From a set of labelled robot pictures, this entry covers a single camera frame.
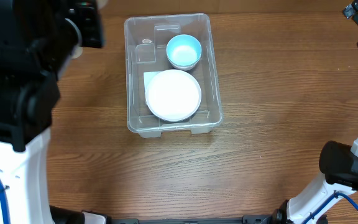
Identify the pink plate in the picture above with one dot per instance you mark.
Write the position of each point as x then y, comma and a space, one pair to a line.
173, 95

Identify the light blue bowl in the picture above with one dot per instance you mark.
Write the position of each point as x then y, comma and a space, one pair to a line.
184, 49

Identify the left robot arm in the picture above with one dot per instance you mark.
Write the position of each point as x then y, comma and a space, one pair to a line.
38, 38

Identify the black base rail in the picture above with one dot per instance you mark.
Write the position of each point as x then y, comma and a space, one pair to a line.
191, 220

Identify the clear plastic storage bin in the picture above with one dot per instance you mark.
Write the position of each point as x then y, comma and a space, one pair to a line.
146, 39

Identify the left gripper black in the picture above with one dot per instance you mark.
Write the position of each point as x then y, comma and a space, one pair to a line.
89, 12

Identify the beige cup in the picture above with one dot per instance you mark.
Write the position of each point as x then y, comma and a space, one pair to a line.
77, 52

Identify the grey bowl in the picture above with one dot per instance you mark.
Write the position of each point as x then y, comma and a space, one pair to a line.
184, 67

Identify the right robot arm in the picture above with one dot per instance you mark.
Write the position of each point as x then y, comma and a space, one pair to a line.
337, 179

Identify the white label in bin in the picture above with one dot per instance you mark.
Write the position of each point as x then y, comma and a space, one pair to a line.
148, 76

